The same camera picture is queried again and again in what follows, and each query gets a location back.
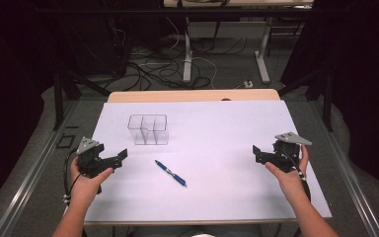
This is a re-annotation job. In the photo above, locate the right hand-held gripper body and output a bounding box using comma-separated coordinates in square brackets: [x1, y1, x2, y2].
[260, 131, 313, 174]

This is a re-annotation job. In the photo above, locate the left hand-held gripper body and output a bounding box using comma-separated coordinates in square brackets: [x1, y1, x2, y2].
[75, 136, 115, 180]

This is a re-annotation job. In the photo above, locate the clear plastic organizer box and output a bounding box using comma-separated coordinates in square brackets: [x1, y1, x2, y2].
[126, 114, 170, 146]

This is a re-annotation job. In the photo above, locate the blue pen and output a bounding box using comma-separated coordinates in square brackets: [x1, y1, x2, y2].
[154, 159, 189, 188]

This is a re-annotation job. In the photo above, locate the person's right hand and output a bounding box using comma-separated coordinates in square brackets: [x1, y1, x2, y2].
[265, 144, 310, 200]

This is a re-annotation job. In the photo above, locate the person's left hand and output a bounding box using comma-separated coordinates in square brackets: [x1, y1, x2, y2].
[68, 157, 114, 207]

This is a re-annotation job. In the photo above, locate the white table mat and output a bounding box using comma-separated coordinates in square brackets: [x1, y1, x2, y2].
[84, 100, 333, 223]

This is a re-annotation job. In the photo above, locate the black metal stand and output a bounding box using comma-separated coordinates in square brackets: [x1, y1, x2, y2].
[52, 64, 113, 132]
[276, 64, 336, 133]

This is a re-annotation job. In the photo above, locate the wooden table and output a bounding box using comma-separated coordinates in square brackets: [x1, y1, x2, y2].
[84, 88, 333, 228]

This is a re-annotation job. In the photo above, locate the person's dark clothing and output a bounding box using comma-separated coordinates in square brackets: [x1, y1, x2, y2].
[112, 223, 297, 237]

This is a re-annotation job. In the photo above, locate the dark curtain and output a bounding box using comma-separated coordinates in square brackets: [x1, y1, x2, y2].
[0, 0, 60, 218]
[280, 0, 379, 199]

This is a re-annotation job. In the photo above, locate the desk with white legs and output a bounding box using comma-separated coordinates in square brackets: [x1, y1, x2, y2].
[162, 0, 315, 85]

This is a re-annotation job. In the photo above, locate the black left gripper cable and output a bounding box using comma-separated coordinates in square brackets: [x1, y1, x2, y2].
[62, 147, 84, 207]

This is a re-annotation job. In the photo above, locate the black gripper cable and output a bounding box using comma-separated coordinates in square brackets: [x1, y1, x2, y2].
[279, 148, 313, 202]
[62, 147, 84, 207]

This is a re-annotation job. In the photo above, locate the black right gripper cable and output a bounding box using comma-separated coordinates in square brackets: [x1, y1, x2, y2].
[279, 148, 313, 202]

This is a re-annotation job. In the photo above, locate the aluminium floor rail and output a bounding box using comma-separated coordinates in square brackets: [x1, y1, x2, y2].
[307, 98, 379, 237]
[0, 98, 81, 237]

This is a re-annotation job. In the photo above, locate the tangle of black floor cables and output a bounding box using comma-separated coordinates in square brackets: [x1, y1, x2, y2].
[124, 35, 249, 93]

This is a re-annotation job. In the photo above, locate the white floor cable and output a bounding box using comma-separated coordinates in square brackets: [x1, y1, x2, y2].
[164, 15, 219, 91]

